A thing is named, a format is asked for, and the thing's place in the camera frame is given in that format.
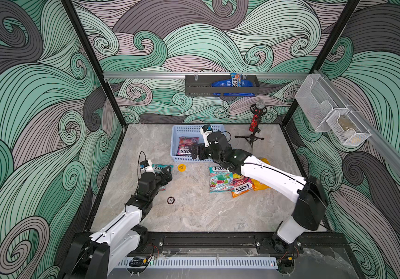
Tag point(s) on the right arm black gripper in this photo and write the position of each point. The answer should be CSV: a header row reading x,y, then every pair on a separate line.
x,y
198,148

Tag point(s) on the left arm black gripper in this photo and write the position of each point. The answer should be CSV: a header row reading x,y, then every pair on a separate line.
x,y
167,176

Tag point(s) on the pink Fox's candy bag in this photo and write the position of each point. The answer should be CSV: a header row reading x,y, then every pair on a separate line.
x,y
184,145

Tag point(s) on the light blue perforated plastic basket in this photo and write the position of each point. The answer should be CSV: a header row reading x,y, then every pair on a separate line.
x,y
187,130

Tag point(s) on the green Fox's candy bag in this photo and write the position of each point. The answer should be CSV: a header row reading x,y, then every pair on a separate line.
x,y
221,180

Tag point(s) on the orange Fox's candy bag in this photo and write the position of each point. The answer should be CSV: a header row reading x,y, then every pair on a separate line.
x,y
241,185

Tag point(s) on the yellow candy bag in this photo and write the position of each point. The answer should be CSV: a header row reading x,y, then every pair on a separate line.
x,y
257,185

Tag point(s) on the teal Fox's candy bag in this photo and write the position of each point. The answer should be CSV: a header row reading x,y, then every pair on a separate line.
x,y
159,168

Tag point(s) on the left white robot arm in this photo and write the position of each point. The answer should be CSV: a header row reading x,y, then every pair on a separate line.
x,y
95,256

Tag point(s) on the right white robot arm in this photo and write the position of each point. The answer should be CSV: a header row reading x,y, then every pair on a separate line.
x,y
306,194

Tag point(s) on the yellow round sticker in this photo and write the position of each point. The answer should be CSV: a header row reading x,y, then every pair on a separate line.
x,y
182,167

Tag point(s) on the blue package in shelf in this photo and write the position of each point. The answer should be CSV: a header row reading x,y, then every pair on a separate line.
x,y
228,83

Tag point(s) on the red microphone on tripod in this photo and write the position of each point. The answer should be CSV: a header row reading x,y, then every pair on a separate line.
x,y
258,110

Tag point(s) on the small snack packet in shelf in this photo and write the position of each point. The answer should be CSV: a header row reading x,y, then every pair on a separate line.
x,y
236,80

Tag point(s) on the small clear bin with contents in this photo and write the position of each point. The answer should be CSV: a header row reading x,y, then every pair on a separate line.
x,y
347,127

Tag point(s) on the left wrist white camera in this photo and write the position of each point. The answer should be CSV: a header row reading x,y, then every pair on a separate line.
x,y
146,166

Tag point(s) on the wrist white camera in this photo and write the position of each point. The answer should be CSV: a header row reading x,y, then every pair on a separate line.
x,y
146,166
206,130

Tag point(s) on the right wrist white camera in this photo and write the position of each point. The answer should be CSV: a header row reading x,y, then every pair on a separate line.
x,y
206,130

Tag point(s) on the black wall shelf tray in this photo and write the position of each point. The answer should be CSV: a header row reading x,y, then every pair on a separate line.
x,y
201,85

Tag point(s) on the white slotted cable duct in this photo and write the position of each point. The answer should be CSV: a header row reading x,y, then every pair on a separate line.
x,y
214,262

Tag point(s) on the aluminium rail back wall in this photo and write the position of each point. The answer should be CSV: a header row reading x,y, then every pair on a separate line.
x,y
182,75

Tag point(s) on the aluminium rail wall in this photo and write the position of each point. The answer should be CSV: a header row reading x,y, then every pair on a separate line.
x,y
376,139
182,75

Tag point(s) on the clear plastic wall bin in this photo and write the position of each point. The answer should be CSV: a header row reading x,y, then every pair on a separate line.
x,y
316,99

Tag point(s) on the aluminium rail right wall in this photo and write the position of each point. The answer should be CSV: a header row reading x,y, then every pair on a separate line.
x,y
376,139

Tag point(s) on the black corner frame post left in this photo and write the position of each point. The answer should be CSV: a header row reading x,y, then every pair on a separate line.
x,y
83,37

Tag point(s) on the black corner frame post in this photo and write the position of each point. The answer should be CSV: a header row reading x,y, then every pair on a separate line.
x,y
328,46
83,37

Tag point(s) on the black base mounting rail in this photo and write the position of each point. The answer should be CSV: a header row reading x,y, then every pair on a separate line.
x,y
155,243

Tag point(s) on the black corner frame post right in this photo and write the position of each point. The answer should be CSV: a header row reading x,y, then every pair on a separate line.
x,y
328,46

